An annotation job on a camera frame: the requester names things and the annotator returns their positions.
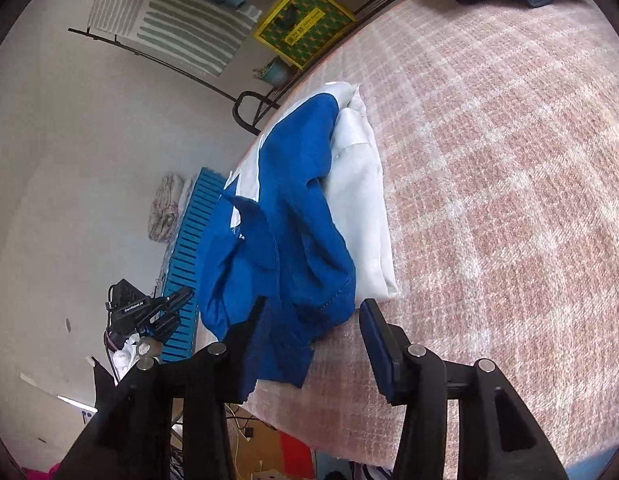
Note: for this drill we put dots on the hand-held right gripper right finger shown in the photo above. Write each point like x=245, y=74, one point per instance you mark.
x=377, y=345

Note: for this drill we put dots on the blue slatted panel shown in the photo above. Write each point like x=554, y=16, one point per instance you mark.
x=189, y=240

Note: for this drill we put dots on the yellow and green box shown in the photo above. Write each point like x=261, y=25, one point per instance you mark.
x=304, y=25

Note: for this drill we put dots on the green striped white towel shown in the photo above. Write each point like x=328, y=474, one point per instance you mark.
x=189, y=25

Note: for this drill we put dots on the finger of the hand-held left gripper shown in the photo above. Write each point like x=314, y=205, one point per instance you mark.
x=177, y=297
x=167, y=325

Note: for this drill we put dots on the cardboard box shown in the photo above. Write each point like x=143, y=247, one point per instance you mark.
x=259, y=440

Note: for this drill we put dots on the black metal clothes rack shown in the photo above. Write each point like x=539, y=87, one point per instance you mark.
x=236, y=112

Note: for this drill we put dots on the potted plant in teal pot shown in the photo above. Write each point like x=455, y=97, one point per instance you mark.
x=278, y=72

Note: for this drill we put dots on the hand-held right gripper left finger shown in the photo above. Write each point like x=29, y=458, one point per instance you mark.
x=242, y=350

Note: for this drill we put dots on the pink plaid bed blanket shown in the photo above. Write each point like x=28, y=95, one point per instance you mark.
x=489, y=185

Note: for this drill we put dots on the white and blue jacket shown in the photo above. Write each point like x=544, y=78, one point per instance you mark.
x=289, y=200

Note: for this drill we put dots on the pink cloth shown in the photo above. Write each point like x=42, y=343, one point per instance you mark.
x=39, y=474

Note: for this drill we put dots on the floral fabric bundle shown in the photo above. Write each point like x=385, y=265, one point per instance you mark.
x=164, y=210

